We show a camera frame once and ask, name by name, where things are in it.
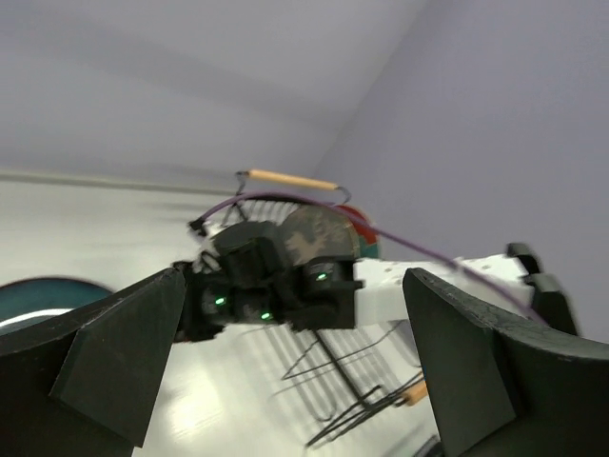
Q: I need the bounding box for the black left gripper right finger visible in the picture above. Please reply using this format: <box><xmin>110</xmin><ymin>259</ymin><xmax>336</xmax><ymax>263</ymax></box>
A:
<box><xmin>403</xmin><ymin>268</ymin><xmax>608</xmax><ymax>456</ymax></box>

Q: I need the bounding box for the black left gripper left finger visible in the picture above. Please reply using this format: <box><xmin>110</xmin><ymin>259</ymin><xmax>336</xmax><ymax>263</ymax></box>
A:
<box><xmin>1</xmin><ymin>268</ymin><xmax>186</xmax><ymax>456</ymax></box>

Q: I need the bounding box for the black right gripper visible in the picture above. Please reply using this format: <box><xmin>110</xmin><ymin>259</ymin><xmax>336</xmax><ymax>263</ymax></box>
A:
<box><xmin>172</xmin><ymin>261</ymin><xmax>226</xmax><ymax>344</ymax></box>

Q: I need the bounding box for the dark teal plate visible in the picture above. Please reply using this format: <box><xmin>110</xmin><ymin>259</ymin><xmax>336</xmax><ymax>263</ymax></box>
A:
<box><xmin>1</xmin><ymin>276</ymin><xmax>113</xmax><ymax>335</ymax></box>

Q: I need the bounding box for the dark grey deer plate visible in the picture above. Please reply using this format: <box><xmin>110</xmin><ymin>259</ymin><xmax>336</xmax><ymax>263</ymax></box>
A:
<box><xmin>279</xmin><ymin>205</ymin><xmax>361</xmax><ymax>266</ymax></box>

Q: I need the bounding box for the red and teal plate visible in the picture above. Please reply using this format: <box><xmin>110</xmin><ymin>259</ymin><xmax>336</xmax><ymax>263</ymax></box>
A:
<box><xmin>338</xmin><ymin>204</ymin><xmax>381</xmax><ymax>259</ymax></box>

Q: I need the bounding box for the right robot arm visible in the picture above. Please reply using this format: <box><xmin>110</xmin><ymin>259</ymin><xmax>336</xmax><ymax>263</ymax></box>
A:
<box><xmin>174</xmin><ymin>221</ymin><xmax>579</xmax><ymax>343</ymax></box>

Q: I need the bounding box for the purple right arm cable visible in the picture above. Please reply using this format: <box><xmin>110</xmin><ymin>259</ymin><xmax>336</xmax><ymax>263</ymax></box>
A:
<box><xmin>189</xmin><ymin>190</ymin><xmax>548</xmax><ymax>325</ymax></box>

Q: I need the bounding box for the black wire dish rack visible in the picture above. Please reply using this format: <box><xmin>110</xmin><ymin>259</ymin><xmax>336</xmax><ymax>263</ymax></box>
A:
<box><xmin>221</xmin><ymin>168</ymin><xmax>442</xmax><ymax>447</ymax></box>

